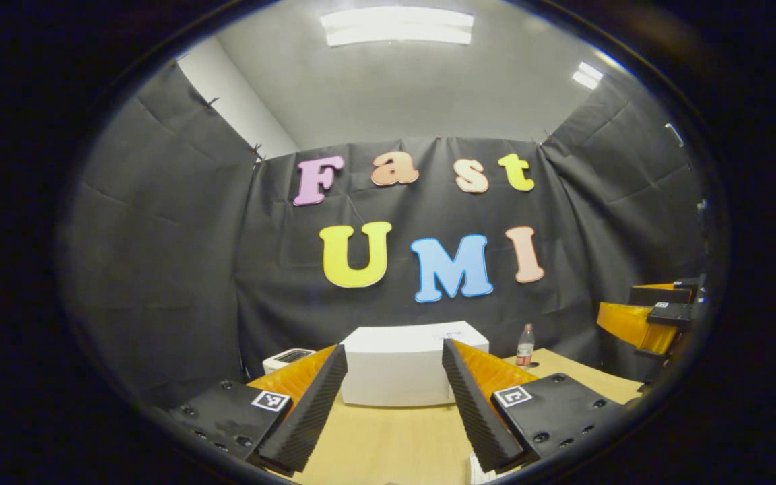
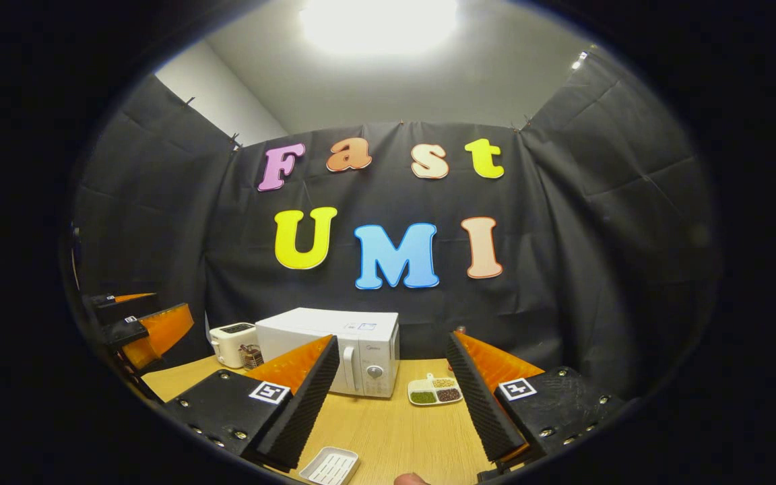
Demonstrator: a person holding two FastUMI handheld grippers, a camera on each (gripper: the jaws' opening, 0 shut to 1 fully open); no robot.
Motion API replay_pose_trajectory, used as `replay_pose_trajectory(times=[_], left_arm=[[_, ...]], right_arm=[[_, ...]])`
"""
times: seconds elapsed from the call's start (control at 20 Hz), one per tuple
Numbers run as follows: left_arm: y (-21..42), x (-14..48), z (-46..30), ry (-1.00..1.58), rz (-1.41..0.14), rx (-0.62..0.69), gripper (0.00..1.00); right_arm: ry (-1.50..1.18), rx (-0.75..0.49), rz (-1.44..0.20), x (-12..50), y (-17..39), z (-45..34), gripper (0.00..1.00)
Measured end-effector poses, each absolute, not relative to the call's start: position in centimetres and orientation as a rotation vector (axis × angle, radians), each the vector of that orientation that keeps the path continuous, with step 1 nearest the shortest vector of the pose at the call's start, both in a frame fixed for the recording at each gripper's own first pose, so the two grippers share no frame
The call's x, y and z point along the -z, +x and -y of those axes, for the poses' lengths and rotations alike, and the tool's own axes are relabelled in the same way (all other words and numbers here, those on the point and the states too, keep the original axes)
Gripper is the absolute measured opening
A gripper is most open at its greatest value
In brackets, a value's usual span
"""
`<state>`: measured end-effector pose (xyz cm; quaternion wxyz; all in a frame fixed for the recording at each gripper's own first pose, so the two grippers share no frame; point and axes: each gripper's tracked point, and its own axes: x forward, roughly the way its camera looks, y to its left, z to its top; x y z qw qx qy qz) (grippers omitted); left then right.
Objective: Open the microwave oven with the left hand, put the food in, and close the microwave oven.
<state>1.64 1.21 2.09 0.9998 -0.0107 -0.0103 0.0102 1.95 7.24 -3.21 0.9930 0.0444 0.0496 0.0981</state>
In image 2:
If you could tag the white divided dish of beans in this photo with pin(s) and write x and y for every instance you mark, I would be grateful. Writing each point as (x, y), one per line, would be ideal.
(435, 392)

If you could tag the large ceiling light panel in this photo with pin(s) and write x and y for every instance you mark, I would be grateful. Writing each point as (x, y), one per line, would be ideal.
(379, 23)

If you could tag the small ceiling light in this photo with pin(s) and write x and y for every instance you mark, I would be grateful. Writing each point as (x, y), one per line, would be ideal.
(579, 60)

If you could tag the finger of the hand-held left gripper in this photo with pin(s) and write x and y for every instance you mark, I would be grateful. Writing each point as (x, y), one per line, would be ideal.
(159, 330)
(108, 300)

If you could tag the white toaster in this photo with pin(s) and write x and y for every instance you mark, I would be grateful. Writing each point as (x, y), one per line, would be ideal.
(230, 343)

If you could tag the white microwave oven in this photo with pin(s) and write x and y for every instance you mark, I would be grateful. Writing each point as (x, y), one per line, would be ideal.
(307, 330)

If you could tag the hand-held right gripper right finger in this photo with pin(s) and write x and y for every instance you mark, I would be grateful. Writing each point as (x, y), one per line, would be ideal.
(479, 404)

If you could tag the small white tray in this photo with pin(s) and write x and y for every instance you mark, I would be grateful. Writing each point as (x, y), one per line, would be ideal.
(329, 466)

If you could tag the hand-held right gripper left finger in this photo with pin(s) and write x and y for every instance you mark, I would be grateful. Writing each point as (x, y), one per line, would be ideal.
(304, 411)

